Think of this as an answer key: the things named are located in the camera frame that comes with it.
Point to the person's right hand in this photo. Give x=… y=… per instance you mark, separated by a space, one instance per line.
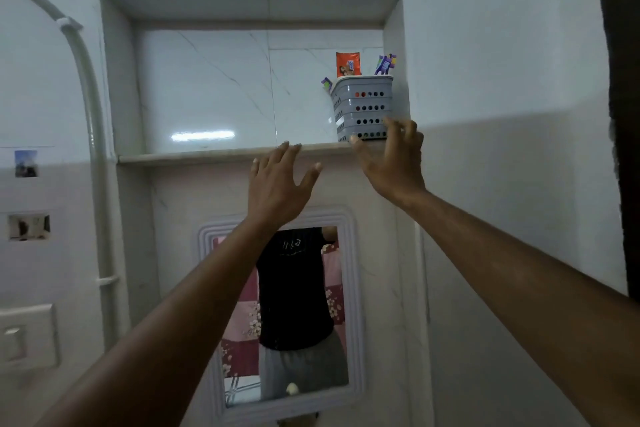
x=395 y=169

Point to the person's left hand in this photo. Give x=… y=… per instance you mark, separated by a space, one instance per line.
x=272 y=189

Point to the person's right thumb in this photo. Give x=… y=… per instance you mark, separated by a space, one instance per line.
x=361 y=151

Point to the person's left thumb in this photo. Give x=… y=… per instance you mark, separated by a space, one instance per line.
x=310 y=176

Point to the person's left little finger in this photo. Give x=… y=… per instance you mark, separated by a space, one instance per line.
x=255 y=169

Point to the person's left middle finger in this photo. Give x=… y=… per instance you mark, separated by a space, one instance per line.
x=281 y=154

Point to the person's left forearm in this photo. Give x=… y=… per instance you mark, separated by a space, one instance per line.
x=175 y=321

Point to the person's right forearm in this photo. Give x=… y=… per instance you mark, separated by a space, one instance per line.
x=525 y=301

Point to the grey perforated plastic basket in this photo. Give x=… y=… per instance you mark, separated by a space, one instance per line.
x=361 y=109

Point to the stone niche shelf slab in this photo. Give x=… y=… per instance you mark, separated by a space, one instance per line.
x=200 y=155

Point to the small purple sachet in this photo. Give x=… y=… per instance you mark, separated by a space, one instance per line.
x=326 y=85

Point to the orange sachet packet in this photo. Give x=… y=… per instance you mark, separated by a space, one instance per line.
x=348 y=64

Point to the purple sachet strip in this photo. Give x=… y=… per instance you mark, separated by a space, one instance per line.
x=385 y=65

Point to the white pipe clip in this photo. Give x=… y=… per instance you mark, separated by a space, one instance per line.
x=69 y=24
x=108 y=280

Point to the dark brown door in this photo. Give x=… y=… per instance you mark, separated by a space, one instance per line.
x=625 y=116

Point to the white framed wall mirror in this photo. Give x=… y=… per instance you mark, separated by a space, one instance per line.
x=355 y=291

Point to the white wall pipe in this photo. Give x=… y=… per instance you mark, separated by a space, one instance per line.
x=95 y=131

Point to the small blue wall sticker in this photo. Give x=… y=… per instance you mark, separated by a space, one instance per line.
x=26 y=164

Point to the wide dark wall sticker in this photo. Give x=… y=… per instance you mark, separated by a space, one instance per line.
x=28 y=226

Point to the white wall switch plate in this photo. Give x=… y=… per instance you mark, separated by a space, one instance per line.
x=30 y=339

